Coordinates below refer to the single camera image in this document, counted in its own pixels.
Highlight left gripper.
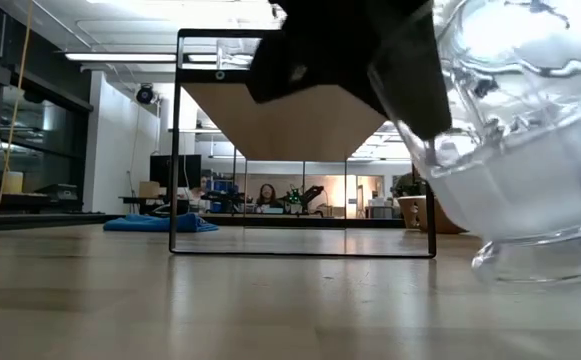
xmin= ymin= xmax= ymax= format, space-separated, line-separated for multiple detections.
xmin=247 ymin=0 xmax=454 ymax=142

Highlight person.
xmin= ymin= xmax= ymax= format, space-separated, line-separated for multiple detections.
xmin=189 ymin=174 xmax=212 ymax=201
xmin=254 ymin=183 xmax=284 ymax=209
xmin=392 ymin=172 xmax=429 ymax=197

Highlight black robot green lights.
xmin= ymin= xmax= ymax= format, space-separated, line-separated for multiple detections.
xmin=287 ymin=184 xmax=326 ymax=215

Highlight blue cloth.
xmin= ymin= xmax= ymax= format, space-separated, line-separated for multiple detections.
xmin=102 ymin=213 xmax=220 ymax=234

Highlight cardboard box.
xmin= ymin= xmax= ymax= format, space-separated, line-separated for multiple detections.
xmin=138 ymin=180 xmax=162 ymax=199

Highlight long ceiling light strip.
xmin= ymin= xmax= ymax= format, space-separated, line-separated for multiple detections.
xmin=64 ymin=52 xmax=254 ymax=64

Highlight yellow cylindrical container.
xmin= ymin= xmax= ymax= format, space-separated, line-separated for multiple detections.
xmin=0 ymin=171 xmax=25 ymax=195

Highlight wooden shelf black metal frame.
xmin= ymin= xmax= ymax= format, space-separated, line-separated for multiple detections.
xmin=168 ymin=28 xmax=439 ymax=259

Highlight black aluminium rig frame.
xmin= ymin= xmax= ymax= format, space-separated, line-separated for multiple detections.
xmin=0 ymin=213 xmax=406 ymax=230

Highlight yellow cable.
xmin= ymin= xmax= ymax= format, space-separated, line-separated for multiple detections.
xmin=0 ymin=0 xmax=35 ymax=215

